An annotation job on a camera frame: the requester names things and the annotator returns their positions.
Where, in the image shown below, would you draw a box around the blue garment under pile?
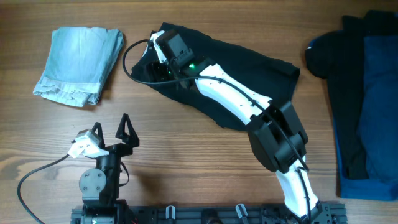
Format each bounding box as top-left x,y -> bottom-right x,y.
333,35 -> 397,201

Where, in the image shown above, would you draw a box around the right black cable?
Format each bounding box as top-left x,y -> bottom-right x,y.
122,39 -> 312,224

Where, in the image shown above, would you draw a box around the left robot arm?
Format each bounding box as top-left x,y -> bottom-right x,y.
70,113 -> 139,224

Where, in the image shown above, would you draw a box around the black shorts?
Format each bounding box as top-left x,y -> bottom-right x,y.
151,22 -> 300,131

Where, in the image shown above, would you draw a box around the left black cable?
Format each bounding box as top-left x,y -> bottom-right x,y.
17,153 -> 70,224

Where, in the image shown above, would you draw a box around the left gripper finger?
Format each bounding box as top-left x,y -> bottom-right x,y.
115,113 -> 139,147
92,122 -> 105,148

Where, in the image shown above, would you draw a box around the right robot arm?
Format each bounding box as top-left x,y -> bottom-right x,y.
149,30 -> 318,222

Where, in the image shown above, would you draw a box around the folded light blue jeans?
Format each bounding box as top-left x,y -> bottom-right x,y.
33,27 -> 124,107

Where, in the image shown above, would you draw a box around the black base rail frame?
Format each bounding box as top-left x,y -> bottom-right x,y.
70,202 -> 348,224

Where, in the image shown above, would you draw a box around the black cable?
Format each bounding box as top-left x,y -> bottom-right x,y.
122,39 -> 312,224
17,153 -> 70,224

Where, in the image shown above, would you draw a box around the dark navy folded garment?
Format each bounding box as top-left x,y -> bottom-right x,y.
305,10 -> 397,180

